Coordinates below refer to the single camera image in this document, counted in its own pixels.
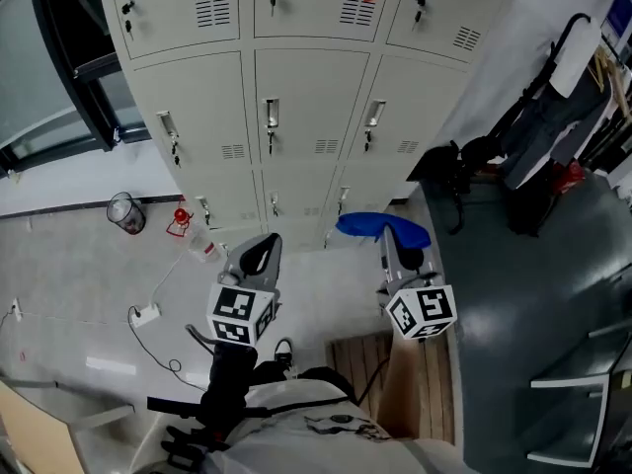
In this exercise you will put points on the person's left forearm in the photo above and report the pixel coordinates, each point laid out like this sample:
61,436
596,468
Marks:
229,373

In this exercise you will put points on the grid of grey locker doors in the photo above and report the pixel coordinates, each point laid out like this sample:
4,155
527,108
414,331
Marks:
306,92

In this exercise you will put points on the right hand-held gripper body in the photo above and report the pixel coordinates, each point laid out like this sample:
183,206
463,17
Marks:
424,309

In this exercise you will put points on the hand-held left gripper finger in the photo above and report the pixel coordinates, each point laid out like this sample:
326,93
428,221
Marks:
242,255
275,264

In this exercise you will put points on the dark window frame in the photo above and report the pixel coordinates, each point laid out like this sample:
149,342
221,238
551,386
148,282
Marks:
74,67

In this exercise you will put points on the blue cloth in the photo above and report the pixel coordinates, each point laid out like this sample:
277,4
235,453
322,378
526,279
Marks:
402,230

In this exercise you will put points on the grey hanging garment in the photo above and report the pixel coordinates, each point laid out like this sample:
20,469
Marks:
548,121

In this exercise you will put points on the clear plastic bottle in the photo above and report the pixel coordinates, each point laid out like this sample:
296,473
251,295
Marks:
202,245

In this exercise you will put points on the black backpack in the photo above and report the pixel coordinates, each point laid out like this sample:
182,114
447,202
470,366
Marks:
444,176

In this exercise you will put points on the person's white shirt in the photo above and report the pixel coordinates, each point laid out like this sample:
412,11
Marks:
316,437

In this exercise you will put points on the black coat rack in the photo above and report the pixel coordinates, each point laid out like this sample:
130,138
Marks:
538,97

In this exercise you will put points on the red bag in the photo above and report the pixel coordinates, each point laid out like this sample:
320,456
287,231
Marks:
569,177

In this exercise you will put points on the dark green table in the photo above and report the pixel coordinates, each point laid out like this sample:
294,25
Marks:
523,289

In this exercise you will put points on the white power strip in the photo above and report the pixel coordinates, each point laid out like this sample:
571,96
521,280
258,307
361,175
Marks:
145,314

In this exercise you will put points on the white hanging garment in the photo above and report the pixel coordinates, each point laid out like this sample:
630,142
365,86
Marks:
575,57

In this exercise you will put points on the wooden slat platform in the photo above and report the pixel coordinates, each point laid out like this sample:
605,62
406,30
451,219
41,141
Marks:
439,388

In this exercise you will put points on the grey metal shelf frame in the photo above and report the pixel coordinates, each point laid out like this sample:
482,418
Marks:
573,383

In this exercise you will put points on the wooden clothes hangers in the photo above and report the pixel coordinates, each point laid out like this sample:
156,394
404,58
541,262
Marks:
609,74

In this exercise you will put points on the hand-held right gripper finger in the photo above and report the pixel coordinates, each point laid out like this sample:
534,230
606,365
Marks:
388,257

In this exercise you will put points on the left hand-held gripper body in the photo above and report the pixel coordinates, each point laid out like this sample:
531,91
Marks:
237,314

